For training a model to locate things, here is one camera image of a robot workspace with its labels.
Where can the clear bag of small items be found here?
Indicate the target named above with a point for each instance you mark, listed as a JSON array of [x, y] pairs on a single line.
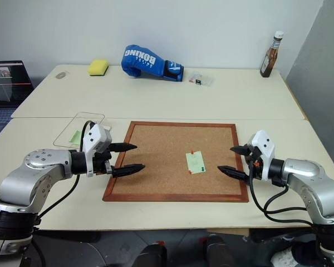
[[201, 78]]

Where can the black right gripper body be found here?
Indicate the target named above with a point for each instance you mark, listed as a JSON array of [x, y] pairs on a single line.
[[255, 153]]

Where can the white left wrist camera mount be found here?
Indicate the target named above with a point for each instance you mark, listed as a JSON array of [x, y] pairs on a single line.
[[96, 138]]

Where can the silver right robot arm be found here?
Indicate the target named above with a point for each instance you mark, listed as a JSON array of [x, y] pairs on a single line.
[[309, 173]]

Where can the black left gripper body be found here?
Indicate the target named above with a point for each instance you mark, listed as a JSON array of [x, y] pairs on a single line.
[[100, 164]]

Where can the dark rounded shape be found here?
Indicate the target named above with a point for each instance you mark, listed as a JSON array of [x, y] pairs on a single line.
[[156, 254]]

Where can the pale green paper note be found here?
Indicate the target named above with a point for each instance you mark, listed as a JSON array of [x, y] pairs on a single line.
[[195, 162]]

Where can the light green paper piece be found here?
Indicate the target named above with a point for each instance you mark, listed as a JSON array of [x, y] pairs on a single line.
[[75, 136]]

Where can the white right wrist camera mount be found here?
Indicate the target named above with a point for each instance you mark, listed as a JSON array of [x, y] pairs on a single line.
[[264, 144]]

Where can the yellow and green sponge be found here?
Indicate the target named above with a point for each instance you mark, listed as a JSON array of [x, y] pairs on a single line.
[[98, 66]]

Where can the wood-framed cork board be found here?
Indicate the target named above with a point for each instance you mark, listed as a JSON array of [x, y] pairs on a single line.
[[161, 155]]

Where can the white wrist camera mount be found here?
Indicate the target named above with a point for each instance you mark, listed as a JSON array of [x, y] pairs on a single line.
[[264, 144], [96, 138]]

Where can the black laptop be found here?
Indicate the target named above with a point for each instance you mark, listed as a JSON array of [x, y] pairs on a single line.
[[8, 83]]

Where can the clear plastic tray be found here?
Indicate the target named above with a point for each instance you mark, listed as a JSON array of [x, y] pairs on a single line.
[[68, 125]]

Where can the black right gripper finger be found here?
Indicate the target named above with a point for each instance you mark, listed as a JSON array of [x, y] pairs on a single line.
[[232, 172], [240, 150]]

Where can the brown glass sauce bottle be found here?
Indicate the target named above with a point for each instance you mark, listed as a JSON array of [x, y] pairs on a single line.
[[269, 59]]

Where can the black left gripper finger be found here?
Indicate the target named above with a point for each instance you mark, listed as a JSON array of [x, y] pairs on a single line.
[[122, 147], [128, 169]]

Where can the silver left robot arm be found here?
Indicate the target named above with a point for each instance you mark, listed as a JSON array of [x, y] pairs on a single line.
[[30, 178]]

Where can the blue boxing glove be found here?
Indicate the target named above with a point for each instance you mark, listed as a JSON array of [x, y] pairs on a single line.
[[144, 59]]

